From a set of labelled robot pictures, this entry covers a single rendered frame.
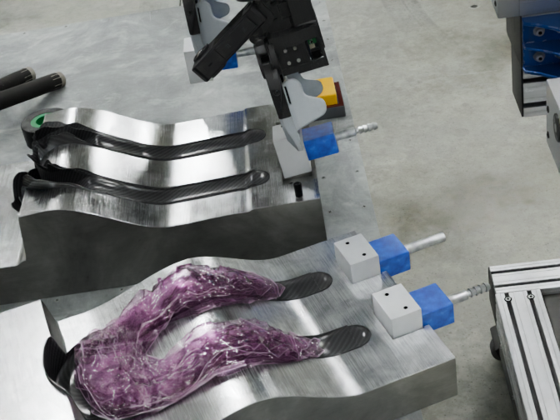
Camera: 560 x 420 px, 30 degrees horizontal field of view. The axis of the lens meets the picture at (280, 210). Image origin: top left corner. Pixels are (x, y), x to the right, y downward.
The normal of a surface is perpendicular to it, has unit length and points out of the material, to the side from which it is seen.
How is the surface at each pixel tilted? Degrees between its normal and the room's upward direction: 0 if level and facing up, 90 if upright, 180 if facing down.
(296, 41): 82
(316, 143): 82
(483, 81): 1
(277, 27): 82
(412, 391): 90
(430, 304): 0
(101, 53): 0
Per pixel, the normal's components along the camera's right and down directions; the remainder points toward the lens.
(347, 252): -0.14, -0.81
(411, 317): 0.35, 0.49
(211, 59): -0.04, 0.44
